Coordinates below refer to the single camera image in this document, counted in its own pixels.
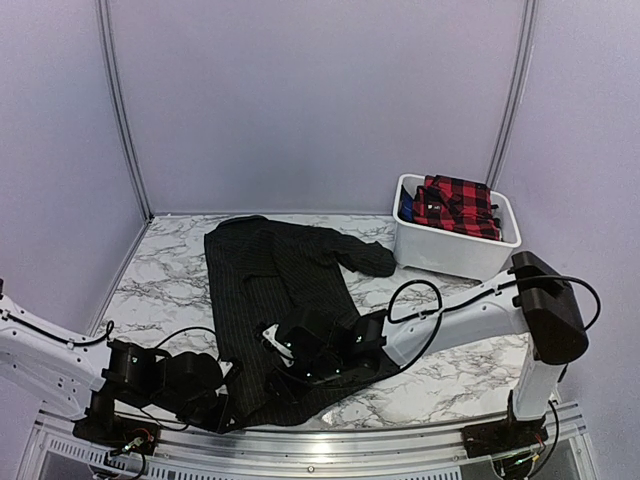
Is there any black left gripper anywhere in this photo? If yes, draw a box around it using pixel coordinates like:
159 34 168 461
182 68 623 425
155 392 247 436

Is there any black pinstriped long sleeve shirt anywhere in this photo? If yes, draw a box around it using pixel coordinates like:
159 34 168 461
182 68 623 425
204 216 396 427

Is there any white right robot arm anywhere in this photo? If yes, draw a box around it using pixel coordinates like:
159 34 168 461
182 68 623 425
258 251 589 448

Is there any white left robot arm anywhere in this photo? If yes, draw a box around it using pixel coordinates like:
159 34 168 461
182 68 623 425
1 294 240 445

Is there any white plastic bin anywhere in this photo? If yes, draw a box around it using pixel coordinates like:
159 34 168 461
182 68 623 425
392 173 522 281

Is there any blue plaid shirt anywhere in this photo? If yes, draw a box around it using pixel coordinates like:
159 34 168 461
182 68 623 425
398 193 413 223

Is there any red black plaid shirt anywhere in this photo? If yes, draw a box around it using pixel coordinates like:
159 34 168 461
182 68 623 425
412 175 501 241

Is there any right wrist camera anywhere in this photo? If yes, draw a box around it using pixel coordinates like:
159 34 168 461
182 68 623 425
258 324 295 367

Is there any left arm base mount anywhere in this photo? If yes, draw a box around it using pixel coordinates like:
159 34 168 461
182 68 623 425
72 409 159 456

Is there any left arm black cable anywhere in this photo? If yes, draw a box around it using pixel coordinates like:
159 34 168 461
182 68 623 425
0 309 221 431

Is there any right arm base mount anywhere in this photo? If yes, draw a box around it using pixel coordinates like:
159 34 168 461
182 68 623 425
461 399 548 458

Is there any aluminium front frame rail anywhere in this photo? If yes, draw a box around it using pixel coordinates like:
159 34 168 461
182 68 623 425
17 402 605 479

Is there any right aluminium corner post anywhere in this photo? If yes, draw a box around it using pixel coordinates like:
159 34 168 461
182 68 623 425
485 0 539 189

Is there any aluminium corner post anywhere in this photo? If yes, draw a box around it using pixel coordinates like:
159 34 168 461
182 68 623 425
485 0 539 189
95 0 154 223

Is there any left aluminium corner post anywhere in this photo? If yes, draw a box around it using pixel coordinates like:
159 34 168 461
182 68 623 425
95 0 154 223

